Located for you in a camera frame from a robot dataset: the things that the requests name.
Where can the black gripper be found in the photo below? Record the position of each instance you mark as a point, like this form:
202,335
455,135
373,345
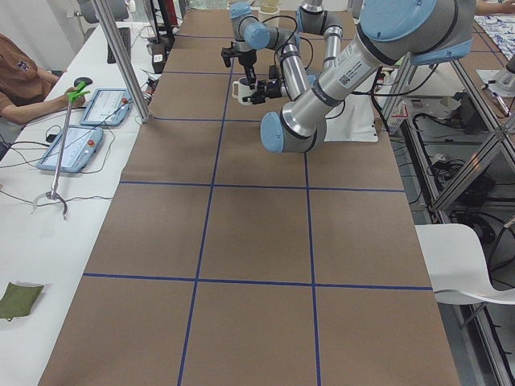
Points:
245,59
272,90

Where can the white plastic mug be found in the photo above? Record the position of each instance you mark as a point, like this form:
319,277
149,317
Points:
242,91

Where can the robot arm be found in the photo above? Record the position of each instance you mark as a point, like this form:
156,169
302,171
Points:
431,32
288,76

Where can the person's hand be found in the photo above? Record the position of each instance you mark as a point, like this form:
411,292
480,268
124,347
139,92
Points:
77,101

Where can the cream plastic bin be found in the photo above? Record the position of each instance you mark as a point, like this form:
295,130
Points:
269,6

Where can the upper teach pendant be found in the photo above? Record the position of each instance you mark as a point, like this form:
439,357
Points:
108,106

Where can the teach pendant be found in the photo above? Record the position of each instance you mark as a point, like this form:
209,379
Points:
81,144
108,106

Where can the lower teach pendant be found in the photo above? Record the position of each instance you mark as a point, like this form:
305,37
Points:
81,144

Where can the person in brown shirt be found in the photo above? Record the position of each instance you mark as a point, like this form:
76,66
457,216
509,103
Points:
25,86

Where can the white chair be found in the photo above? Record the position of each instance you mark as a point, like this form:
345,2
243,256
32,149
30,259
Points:
456,264

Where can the green cloth pouch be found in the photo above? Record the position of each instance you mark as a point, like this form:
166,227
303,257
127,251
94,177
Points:
18,300

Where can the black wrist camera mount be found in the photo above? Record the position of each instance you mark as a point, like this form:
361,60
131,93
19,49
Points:
228,54

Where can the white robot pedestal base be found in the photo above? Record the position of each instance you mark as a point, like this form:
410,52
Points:
352,121

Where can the aluminium frame post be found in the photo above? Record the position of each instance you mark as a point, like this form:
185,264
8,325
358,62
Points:
113,38

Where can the green handled reacher grabber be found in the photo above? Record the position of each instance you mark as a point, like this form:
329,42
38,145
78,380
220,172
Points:
53,194

